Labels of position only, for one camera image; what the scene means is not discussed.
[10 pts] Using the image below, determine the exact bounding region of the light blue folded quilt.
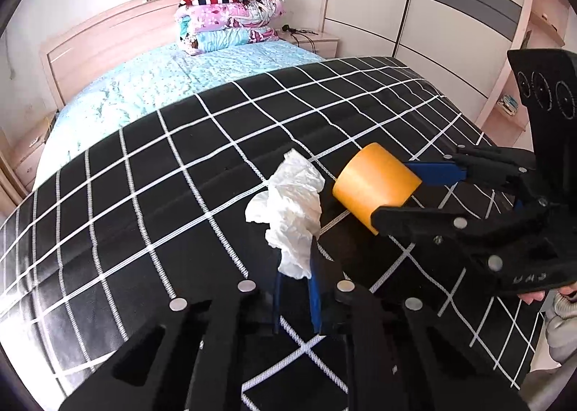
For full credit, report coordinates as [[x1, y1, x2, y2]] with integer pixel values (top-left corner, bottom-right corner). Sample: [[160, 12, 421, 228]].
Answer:
[[178, 25, 280, 56]]

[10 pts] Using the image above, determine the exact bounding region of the pink wooden shelf unit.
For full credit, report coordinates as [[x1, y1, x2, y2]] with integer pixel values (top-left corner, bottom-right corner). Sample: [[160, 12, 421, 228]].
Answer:
[[478, 0, 577, 147]]

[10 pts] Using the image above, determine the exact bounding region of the wooden door frame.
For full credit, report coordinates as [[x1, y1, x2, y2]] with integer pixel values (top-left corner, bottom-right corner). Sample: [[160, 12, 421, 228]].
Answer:
[[0, 127, 28, 214]]

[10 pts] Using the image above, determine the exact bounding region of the person's right hand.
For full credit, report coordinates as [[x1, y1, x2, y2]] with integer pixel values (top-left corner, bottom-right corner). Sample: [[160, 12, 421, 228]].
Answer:
[[517, 281, 577, 306]]

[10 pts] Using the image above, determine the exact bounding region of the white grey sliding wardrobe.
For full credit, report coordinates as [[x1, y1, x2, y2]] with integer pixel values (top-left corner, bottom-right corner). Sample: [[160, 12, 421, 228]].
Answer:
[[322, 0, 537, 113]]

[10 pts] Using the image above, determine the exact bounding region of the wooden bed headboard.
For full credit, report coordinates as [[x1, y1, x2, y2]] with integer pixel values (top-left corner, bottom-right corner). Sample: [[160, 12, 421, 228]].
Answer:
[[40, 0, 190, 112]]

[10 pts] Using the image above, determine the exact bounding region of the light blue bed sheet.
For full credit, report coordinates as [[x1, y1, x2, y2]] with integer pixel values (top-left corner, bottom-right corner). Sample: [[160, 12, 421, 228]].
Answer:
[[31, 40, 326, 192]]

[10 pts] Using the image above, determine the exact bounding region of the black cable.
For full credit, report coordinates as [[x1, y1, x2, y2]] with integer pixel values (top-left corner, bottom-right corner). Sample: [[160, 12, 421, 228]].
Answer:
[[280, 24, 320, 50]]

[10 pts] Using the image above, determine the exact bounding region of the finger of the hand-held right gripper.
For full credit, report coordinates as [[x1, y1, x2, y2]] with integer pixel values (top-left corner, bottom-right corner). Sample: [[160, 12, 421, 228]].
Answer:
[[371, 198, 549, 277], [407, 146, 538, 189]]

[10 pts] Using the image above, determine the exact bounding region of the white tissue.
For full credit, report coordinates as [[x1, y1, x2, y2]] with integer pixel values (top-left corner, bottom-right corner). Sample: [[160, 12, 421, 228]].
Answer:
[[245, 148, 326, 280]]

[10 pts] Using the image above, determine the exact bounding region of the yellow tape roll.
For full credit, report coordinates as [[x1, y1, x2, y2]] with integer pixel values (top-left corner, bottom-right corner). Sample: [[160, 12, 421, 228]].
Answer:
[[332, 143, 423, 236]]

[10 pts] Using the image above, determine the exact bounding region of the wooden nightstand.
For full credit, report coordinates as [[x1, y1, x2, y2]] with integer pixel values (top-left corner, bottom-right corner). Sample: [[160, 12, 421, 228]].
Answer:
[[9, 115, 57, 193]]

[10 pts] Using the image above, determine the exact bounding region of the person's right forearm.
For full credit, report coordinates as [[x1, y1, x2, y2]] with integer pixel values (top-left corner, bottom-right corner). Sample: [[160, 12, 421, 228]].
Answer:
[[543, 294, 577, 367]]

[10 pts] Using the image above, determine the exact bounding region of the nightstand with black cable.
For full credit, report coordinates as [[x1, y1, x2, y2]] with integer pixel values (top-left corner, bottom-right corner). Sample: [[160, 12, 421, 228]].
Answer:
[[275, 27, 340, 61]]

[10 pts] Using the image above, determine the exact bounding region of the small box on shelf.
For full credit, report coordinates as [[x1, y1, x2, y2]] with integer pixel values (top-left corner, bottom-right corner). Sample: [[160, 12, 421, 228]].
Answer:
[[497, 94, 520, 116]]

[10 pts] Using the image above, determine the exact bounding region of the pink folded quilt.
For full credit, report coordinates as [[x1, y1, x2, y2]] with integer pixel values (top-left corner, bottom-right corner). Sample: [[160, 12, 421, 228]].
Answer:
[[175, 0, 287, 34]]

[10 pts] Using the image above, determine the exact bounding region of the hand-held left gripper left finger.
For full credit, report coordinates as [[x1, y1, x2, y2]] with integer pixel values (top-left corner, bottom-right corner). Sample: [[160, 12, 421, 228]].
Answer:
[[58, 273, 289, 411]]

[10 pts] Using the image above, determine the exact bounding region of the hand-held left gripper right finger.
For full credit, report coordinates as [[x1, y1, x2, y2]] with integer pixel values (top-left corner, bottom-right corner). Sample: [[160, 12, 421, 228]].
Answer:
[[309, 235, 533, 411]]

